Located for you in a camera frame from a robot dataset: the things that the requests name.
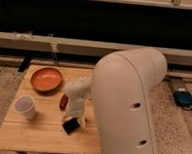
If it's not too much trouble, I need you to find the black eraser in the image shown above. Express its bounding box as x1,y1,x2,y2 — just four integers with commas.
62,118,80,135

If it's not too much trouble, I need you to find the white paper cup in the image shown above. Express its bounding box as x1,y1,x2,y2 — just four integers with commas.
14,95,37,120

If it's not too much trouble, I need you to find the orange bowl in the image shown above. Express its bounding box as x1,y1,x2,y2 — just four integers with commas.
31,67,62,93

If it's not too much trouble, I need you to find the red-brown chili pepper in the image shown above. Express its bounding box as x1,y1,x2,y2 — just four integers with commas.
59,94,68,110

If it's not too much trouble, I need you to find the blue box on floor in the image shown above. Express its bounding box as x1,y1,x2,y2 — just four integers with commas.
172,90,192,107

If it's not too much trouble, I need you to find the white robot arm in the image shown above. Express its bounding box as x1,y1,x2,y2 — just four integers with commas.
63,48,167,154

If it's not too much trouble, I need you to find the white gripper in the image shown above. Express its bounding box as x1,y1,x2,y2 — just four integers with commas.
62,105,86,128

